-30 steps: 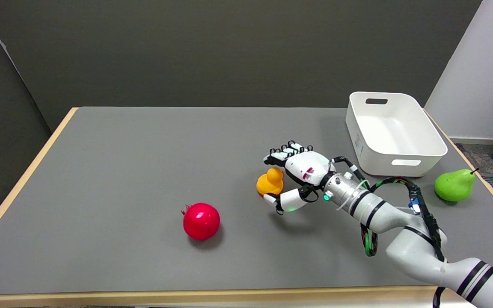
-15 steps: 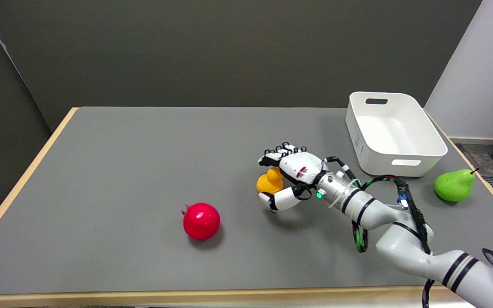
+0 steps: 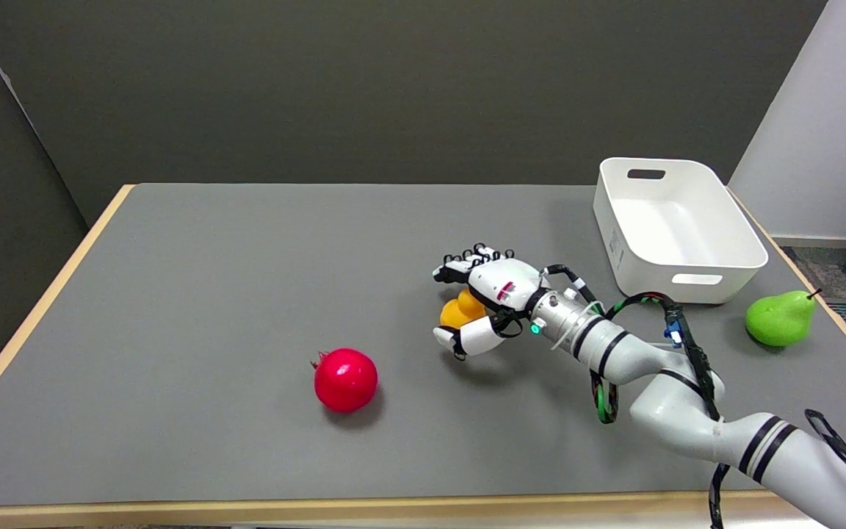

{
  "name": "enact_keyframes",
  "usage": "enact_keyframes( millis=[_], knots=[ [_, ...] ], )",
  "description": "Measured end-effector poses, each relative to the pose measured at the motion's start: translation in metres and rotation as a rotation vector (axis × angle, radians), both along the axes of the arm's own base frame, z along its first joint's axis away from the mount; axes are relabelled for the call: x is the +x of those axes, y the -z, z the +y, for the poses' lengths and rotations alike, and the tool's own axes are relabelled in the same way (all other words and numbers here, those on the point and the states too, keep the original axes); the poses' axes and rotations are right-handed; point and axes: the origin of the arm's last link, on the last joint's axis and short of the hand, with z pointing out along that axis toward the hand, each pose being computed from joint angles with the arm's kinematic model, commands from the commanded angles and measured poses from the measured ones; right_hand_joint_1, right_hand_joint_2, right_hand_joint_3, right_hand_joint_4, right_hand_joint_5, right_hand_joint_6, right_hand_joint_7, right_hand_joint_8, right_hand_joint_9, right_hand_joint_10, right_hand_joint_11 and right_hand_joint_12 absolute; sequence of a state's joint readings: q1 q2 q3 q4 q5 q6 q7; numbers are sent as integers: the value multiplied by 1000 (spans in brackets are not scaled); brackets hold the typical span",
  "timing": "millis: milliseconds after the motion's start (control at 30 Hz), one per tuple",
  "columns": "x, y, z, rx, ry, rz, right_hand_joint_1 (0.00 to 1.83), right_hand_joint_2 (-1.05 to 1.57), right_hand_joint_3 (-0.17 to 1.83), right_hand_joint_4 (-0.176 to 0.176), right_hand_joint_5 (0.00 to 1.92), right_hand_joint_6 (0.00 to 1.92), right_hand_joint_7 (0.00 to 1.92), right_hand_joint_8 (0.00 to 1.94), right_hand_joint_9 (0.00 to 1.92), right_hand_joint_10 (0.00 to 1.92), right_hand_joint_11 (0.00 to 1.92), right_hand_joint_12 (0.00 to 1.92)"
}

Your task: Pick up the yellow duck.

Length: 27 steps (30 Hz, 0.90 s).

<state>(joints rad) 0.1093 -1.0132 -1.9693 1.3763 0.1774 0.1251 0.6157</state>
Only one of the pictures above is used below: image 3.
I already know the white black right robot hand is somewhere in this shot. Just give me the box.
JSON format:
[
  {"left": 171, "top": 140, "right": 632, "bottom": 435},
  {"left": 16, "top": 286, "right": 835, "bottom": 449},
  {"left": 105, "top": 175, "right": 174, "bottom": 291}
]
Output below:
[{"left": 433, "top": 244, "right": 550, "bottom": 361}]

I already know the yellow rubber duck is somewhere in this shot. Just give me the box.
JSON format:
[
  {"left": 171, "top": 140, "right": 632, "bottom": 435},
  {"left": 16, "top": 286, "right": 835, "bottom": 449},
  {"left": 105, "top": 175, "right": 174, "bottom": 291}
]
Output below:
[{"left": 440, "top": 288, "right": 488, "bottom": 331}]

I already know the red pomegranate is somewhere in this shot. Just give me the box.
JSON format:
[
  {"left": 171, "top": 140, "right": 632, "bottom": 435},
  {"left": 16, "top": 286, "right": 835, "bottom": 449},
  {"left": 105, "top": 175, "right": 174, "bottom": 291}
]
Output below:
[{"left": 311, "top": 348, "right": 379, "bottom": 413}]

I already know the white plastic bin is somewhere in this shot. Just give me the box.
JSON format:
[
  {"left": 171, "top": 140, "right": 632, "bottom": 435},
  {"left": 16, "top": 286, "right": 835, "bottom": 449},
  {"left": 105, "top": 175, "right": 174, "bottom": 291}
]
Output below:
[{"left": 593, "top": 157, "right": 769, "bottom": 305}]

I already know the green pear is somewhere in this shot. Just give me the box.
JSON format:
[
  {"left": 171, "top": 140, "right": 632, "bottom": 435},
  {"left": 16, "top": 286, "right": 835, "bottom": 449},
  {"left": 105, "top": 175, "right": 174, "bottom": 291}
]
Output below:
[{"left": 745, "top": 288, "right": 823, "bottom": 348}]

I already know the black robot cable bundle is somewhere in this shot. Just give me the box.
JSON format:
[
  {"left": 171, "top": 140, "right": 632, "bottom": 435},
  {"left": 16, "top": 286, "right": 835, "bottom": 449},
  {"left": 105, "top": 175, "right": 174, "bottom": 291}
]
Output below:
[{"left": 540, "top": 263, "right": 846, "bottom": 529}]

